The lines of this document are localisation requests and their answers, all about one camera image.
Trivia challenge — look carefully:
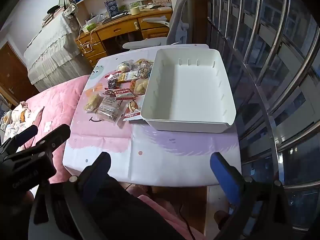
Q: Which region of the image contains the clear packet of yellow pastries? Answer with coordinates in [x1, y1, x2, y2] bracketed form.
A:
[129, 78, 150, 95]

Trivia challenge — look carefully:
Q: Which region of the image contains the white lace cover cloth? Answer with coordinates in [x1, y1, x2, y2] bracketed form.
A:
[24, 12, 93, 93]

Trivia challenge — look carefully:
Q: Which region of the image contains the pile of plush toys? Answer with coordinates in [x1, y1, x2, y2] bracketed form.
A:
[0, 101, 33, 140]

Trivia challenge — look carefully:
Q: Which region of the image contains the blue gift bag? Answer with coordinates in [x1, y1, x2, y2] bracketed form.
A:
[104, 0, 119, 18]

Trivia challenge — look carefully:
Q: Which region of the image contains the clear nut mix packet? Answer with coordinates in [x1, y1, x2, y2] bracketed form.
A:
[134, 59, 153, 78]

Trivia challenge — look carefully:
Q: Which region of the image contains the wooden drawer cabinet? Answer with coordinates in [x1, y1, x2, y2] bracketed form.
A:
[76, 27, 100, 54]

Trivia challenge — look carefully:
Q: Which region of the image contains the white plastic bag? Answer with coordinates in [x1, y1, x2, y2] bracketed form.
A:
[86, 14, 107, 25]

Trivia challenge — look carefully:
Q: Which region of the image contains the metal window railing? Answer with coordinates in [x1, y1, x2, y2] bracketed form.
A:
[206, 0, 320, 233]

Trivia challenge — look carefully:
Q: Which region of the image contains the floral cloth bag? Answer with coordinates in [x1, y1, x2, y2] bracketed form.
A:
[62, 4, 77, 18]

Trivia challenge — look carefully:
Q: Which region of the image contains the wooden door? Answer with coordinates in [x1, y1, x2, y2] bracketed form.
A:
[0, 41, 38, 105]

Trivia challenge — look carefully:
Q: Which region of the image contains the orange and white oat packet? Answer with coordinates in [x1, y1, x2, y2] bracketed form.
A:
[116, 71, 140, 83]

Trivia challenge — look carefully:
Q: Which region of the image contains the clear brown cookie packet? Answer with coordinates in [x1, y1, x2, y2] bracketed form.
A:
[96, 96, 128, 124]

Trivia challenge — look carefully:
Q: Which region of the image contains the green tissue box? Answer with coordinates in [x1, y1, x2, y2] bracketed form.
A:
[82, 22, 97, 33]

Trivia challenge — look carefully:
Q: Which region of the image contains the white plastic bin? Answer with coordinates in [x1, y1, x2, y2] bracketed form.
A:
[140, 47, 237, 133]

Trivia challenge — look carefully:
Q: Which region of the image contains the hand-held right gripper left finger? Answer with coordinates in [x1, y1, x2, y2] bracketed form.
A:
[62, 151, 113, 240]

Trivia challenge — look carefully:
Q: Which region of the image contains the beige cracker packet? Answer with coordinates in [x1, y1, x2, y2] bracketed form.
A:
[84, 92, 103, 113]

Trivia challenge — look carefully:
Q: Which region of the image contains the white packet with red label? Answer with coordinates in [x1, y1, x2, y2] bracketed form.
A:
[122, 99, 143, 122]

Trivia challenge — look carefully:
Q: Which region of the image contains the blueberry bun packet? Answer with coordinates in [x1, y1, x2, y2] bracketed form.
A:
[117, 60, 133, 73]

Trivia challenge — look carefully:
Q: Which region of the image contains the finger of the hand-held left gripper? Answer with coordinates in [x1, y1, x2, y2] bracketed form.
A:
[0, 124, 38, 153]
[35, 124, 72, 155]

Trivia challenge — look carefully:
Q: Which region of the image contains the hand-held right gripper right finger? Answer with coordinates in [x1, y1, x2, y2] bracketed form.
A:
[209, 152, 293, 240]

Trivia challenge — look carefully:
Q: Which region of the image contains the person's dark clothing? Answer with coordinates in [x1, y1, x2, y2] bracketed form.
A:
[82, 175, 190, 240]

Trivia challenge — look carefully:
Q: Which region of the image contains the grey office chair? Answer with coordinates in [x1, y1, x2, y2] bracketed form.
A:
[122, 0, 202, 50]

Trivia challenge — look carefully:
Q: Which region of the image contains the wooden desk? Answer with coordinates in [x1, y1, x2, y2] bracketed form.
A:
[75, 10, 173, 67]

